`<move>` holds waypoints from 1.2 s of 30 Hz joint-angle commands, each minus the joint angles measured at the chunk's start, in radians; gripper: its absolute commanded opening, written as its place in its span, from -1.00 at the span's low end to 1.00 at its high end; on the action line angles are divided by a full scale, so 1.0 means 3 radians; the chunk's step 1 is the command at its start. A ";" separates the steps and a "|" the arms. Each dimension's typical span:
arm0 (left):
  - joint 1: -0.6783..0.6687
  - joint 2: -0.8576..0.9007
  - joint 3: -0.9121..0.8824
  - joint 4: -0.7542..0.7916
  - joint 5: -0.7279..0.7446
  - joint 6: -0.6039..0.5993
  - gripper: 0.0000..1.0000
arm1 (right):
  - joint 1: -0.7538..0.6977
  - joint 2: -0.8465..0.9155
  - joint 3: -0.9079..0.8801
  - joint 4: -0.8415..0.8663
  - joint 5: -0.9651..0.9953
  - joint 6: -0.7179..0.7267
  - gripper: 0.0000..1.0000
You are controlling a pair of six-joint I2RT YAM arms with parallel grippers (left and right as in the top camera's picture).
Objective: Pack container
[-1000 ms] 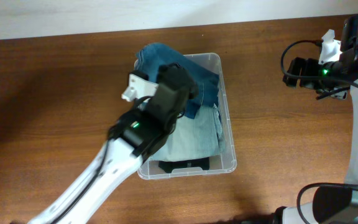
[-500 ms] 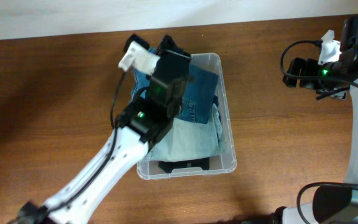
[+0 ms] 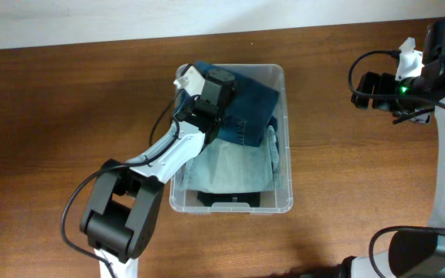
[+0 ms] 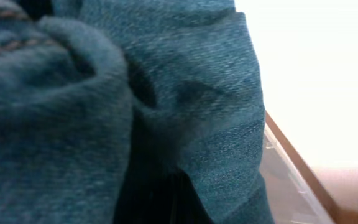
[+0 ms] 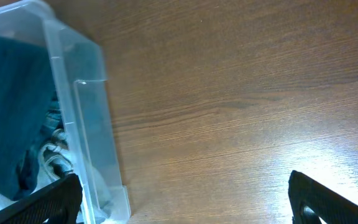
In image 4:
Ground dark blue jeans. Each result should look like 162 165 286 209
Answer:
0 0 273 224

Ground clear plastic storage bin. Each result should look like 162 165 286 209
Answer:
259 126 334 224

